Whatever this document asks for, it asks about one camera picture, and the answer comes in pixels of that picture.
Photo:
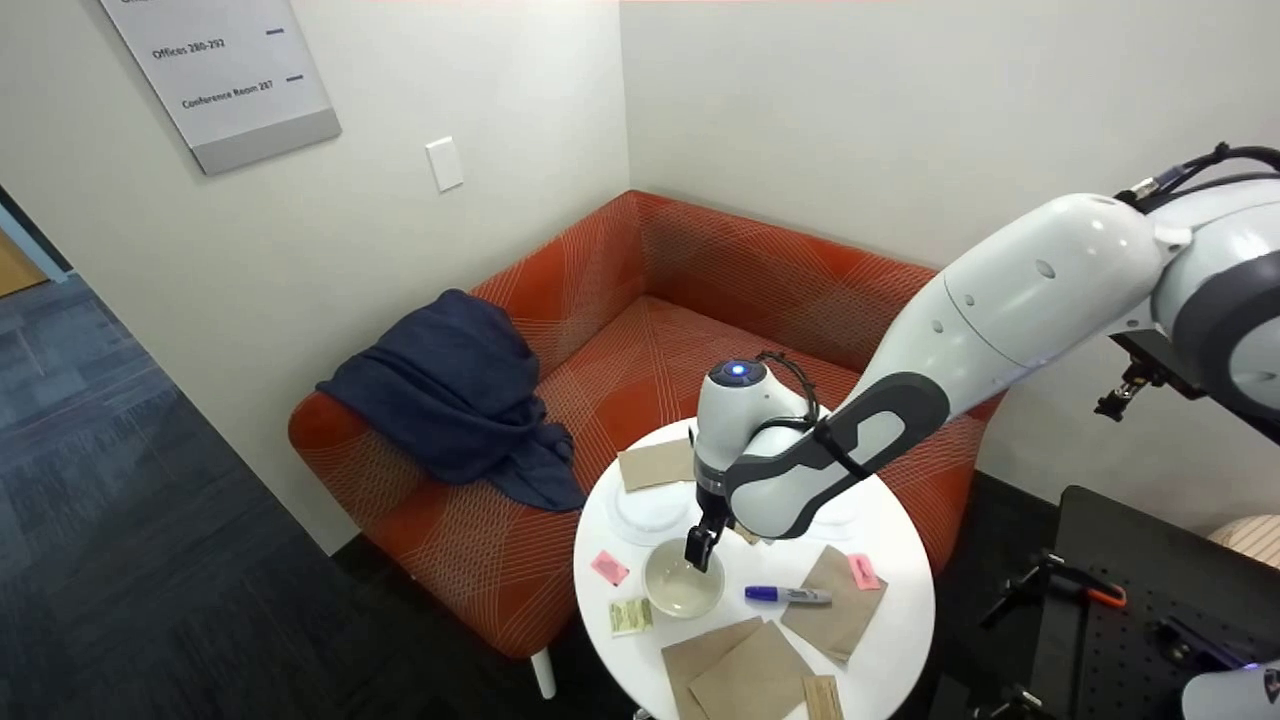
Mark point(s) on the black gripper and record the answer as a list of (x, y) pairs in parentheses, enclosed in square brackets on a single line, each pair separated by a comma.
[(714, 512)]

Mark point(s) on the cream ceramic bowl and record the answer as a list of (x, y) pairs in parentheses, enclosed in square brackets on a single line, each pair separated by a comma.
[(673, 595)]

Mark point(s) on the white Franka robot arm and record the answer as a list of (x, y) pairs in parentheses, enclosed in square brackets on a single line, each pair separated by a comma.
[(1013, 305)]

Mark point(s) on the small clear plastic plate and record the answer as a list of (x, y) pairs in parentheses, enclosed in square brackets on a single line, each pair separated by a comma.
[(650, 510)]

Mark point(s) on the pink sweetener packet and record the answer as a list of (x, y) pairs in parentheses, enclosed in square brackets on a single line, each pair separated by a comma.
[(864, 574), (610, 569)]

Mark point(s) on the yellow sweetener packet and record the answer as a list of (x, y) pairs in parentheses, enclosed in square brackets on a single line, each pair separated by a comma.
[(631, 614)]

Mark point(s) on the blue capped grey marker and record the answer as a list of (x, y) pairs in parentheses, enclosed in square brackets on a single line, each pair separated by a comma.
[(786, 597)]

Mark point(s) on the orange patterned corner sofa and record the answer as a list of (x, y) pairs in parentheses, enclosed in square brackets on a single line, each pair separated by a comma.
[(653, 320)]

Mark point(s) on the dark blue cloth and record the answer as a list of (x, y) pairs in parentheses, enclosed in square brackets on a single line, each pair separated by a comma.
[(461, 393)]

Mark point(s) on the white rounded device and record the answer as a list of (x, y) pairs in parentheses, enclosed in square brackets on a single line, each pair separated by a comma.
[(1233, 697)]

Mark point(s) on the white wall switch plate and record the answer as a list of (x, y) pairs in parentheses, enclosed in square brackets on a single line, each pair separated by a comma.
[(445, 163)]

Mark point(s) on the black mounting bracket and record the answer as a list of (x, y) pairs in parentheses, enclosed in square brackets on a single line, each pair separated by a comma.
[(1160, 365)]

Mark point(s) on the grey white wall sign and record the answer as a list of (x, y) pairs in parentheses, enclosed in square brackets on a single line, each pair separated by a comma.
[(226, 74)]

